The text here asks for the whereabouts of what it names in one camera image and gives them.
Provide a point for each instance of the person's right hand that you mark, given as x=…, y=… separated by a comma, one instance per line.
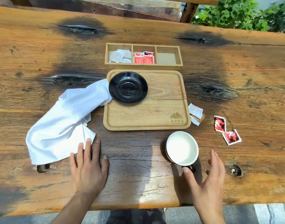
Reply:
x=209, y=195

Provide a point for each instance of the person's left hand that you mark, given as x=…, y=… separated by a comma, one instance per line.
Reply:
x=87, y=174

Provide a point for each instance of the person's left little finger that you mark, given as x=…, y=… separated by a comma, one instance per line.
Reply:
x=73, y=163

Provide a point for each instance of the person's left middle finger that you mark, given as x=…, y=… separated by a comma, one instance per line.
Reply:
x=87, y=151

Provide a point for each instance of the person's right thumb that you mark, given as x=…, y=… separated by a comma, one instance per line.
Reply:
x=190, y=179

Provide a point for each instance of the person's left thumb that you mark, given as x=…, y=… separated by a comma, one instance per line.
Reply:
x=105, y=166

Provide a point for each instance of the person's left forearm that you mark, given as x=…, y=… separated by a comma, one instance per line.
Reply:
x=72, y=209

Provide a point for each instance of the person's right forearm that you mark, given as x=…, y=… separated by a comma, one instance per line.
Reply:
x=212, y=220

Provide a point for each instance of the white cup with black outside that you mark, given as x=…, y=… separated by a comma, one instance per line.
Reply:
x=182, y=148

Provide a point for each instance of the white cloth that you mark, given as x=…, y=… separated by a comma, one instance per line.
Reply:
x=63, y=123

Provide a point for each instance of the person's dark trousers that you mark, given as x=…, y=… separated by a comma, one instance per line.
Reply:
x=135, y=216

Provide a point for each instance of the torn red sachet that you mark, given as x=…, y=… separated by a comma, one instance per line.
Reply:
x=219, y=124
x=231, y=137

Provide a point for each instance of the torn brown sachet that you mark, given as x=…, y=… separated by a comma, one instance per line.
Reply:
x=197, y=120

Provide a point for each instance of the torn white sachet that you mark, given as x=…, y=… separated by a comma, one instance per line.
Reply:
x=195, y=110

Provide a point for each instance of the black saucer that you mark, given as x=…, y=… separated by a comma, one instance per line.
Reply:
x=128, y=88

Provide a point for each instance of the wooden serving tray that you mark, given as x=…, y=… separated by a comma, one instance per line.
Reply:
x=161, y=107

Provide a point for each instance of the wooden compartment box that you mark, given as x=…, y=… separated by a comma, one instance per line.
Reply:
x=144, y=66

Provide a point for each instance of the wooden bench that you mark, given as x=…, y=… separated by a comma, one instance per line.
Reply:
x=109, y=6

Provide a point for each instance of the green plants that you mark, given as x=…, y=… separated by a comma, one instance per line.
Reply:
x=240, y=15

